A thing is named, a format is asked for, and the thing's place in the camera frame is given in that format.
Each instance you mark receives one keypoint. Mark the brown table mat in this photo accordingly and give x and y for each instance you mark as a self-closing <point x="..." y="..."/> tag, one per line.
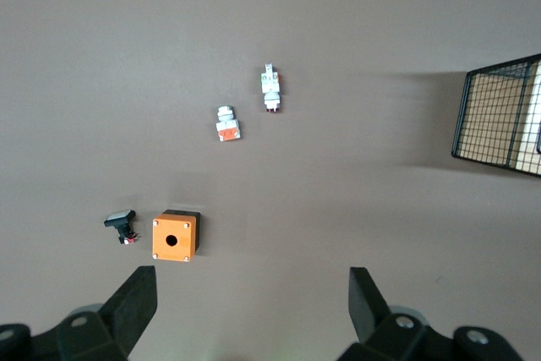
<point x="296" y="209"/>

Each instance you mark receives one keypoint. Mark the wooden board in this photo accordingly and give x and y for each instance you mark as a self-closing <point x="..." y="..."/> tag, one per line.
<point x="490" y="116"/>

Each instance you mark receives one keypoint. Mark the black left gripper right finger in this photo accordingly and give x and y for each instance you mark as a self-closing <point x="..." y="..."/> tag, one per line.
<point x="372" y="327"/>

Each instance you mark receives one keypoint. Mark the red push button white body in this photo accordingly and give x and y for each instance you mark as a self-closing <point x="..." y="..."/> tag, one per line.
<point x="271" y="88"/>

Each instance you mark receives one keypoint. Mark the black push button white cap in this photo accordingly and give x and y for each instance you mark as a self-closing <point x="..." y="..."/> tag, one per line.
<point x="119" y="219"/>

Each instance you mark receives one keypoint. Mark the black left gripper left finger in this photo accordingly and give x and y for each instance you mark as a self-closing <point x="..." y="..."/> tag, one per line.
<point x="127" y="314"/>

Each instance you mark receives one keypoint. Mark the white push button orange block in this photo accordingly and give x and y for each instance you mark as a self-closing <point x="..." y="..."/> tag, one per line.
<point x="228" y="129"/>

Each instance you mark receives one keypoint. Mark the orange button enclosure box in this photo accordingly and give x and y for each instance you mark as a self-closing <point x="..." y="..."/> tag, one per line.
<point x="165" y="251"/>

